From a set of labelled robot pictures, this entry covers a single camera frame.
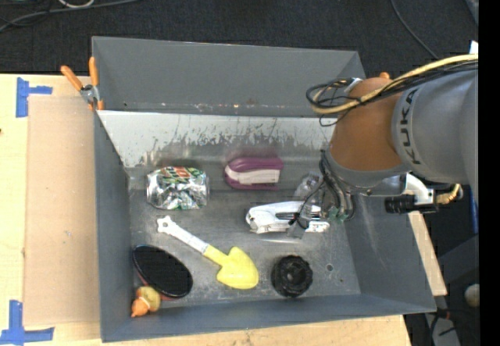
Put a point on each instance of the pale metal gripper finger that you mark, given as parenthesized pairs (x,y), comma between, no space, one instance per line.
(308,184)
(302,219)

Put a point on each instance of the purple and white stapler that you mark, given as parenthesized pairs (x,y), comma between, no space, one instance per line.
(254,174)

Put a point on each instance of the black ribbed round knob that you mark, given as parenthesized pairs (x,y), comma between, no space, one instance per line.
(292,277)

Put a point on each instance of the crushed silver green drink can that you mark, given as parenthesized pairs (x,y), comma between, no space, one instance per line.
(177,188)

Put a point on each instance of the grey metal bin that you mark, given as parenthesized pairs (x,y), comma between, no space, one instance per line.
(218,75)

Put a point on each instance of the black oval paddle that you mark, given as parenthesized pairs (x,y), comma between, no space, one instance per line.
(162,272)

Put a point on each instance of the yellow and orange toy duck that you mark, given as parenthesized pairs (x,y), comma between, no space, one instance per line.
(146,299)

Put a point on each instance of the brown cardboard board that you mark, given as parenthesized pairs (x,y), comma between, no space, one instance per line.
(58,200)

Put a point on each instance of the black cylinder on white bracket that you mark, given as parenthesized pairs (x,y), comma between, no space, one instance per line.
(406,204)

